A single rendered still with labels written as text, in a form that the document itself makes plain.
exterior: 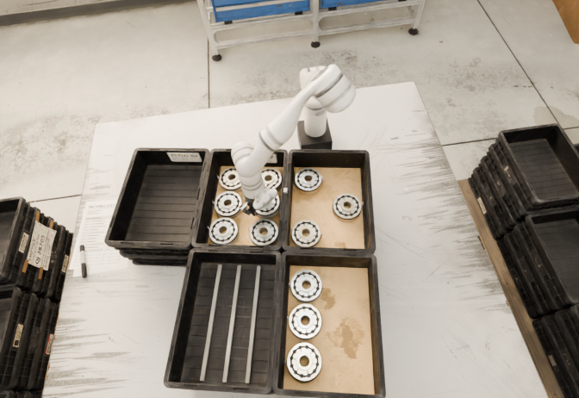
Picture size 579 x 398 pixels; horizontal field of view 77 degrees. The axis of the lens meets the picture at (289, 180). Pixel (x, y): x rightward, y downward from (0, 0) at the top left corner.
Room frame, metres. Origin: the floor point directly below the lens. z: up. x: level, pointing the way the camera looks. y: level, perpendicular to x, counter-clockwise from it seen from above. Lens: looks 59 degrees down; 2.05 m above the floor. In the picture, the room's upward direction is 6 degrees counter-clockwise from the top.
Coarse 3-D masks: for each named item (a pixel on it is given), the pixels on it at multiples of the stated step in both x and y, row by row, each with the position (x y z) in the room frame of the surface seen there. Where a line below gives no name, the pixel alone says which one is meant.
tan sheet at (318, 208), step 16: (336, 176) 0.73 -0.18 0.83; (352, 176) 0.72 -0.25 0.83; (320, 192) 0.67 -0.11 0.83; (336, 192) 0.66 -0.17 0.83; (352, 192) 0.65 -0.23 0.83; (304, 208) 0.61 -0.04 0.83; (320, 208) 0.60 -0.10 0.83; (320, 224) 0.54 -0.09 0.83; (336, 224) 0.53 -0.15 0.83; (352, 224) 0.52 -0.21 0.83; (336, 240) 0.47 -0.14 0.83; (352, 240) 0.46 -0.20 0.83
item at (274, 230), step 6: (258, 222) 0.56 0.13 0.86; (264, 222) 0.55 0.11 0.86; (270, 222) 0.55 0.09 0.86; (252, 228) 0.53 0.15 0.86; (276, 228) 0.52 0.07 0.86; (252, 234) 0.51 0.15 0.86; (270, 234) 0.50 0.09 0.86; (276, 234) 0.50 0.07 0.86; (252, 240) 0.49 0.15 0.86; (258, 240) 0.49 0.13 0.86; (264, 240) 0.49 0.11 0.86; (270, 240) 0.48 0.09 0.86
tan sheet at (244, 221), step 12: (264, 168) 0.80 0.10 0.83; (276, 168) 0.80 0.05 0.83; (216, 192) 0.72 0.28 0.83; (240, 192) 0.71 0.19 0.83; (228, 204) 0.66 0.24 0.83; (216, 216) 0.61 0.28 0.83; (240, 216) 0.60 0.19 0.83; (252, 216) 0.60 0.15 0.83; (276, 216) 0.59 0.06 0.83; (240, 228) 0.55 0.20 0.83; (240, 240) 0.51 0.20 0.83
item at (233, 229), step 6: (216, 222) 0.58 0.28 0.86; (222, 222) 0.57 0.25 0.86; (228, 222) 0.57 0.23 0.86; (234, 222) 0.57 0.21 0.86; (210, 228) 0.55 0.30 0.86; (234, 228) 0.54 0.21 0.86; (210, 234) 0.53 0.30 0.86; (216, 234) 0.53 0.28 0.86; (228, 234) 0.52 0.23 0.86; (234, 234) 0.52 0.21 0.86; (216, 240) 0.51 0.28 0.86; (222, 240) 0.50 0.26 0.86; (228, 240) 0.50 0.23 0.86
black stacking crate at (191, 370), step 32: (224, 256) 0.43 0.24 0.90; (256, 256) 0.42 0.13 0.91; (192, 288) 0.34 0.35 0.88; (224, 288) 0.35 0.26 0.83; (192, 320) 0.25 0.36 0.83; (224, 320) 0.24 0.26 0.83; (256, 320) 0.23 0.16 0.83; (192, 352) 0.16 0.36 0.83; (224, 352) 0.15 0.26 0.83; (256, 352) 0.14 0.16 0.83; (224, 384) 0.06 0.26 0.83; (256, 384) 0.05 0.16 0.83
